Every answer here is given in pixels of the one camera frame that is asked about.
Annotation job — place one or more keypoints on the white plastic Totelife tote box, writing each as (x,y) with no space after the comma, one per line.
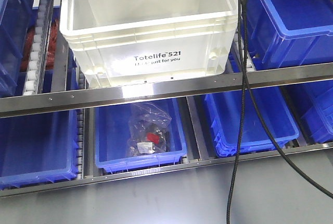
(125,42)

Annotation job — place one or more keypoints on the blue bin upper right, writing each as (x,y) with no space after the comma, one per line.
(288,33)

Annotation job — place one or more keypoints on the blue bin far right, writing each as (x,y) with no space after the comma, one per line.
(313,104)

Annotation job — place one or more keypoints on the blue bin lower right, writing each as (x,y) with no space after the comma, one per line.
(223,112)

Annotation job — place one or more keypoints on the blue parts bin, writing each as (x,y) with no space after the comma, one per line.
(112,133)

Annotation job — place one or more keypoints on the clear plastic parts bag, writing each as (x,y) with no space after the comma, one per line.
(149,127)

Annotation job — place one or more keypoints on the metal shelf rack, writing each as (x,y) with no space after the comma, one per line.
(60,99)

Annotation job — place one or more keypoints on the blue bin red contents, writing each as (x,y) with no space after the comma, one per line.
(51,46)

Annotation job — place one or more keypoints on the grey roller track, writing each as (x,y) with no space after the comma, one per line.
(34,78)

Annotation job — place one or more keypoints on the blue bin upper left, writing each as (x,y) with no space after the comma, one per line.
(15,18)

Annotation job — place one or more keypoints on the blue bin lower left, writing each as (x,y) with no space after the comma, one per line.
(38,148)

